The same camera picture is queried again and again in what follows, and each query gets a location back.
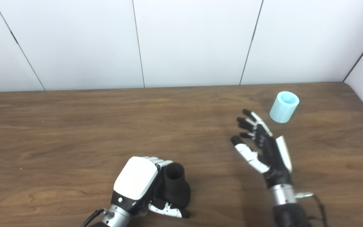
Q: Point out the white and black right hand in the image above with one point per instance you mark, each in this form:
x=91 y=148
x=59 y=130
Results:
x=273 y=157

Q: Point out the white and black left hand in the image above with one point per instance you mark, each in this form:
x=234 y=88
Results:
x=135 y=178

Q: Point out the black nozzle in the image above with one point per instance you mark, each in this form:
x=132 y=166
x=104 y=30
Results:
x=176 y=189

